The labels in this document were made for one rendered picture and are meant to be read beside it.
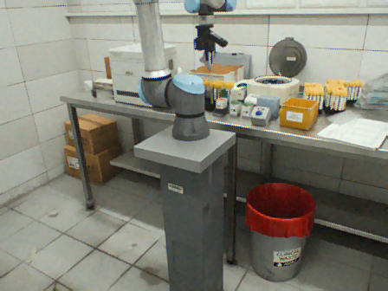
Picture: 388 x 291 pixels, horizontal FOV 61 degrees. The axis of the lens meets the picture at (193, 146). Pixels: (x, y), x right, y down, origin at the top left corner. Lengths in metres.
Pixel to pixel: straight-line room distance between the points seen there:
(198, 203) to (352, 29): 1.24
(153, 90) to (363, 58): 1.19
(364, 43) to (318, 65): 0.25
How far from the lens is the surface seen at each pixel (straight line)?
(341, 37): 2.02
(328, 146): 1.44
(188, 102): 1.22
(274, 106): 1.59
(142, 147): 1.23
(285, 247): 1.79
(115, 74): 1.93
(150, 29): 1.25
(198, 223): 1.38
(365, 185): 2.26
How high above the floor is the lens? 1.41
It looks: 24 degrees down
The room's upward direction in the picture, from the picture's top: 2 degrees counter-clockwise
